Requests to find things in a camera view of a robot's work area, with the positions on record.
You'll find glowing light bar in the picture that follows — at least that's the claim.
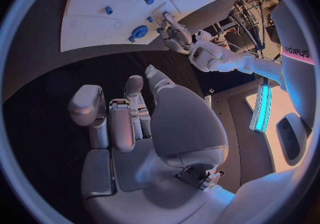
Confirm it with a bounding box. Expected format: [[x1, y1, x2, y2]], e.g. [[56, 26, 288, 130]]
[[249, 83, 273, 134]]

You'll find white cable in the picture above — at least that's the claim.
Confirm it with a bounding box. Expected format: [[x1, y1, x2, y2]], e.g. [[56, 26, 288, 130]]
[[224, 42, 282, 61]]

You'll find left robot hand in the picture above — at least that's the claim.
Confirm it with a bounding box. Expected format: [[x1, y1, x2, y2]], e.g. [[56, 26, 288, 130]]
[[156, 13, 195, 55]]

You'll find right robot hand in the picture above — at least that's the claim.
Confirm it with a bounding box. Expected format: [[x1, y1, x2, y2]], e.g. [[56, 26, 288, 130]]
[[67, 64, 242, 224]]

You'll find blue gear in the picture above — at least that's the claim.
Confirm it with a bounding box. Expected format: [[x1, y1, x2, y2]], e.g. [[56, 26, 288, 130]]
[[128, 25, 149, 43]]

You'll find equipment rack with cables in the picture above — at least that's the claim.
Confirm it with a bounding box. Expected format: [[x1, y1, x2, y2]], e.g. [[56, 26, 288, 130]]
[[212, 0, 282, 61]]

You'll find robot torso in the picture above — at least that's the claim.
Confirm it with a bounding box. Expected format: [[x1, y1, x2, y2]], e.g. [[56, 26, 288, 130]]
[[269, 0, 318, 126]]

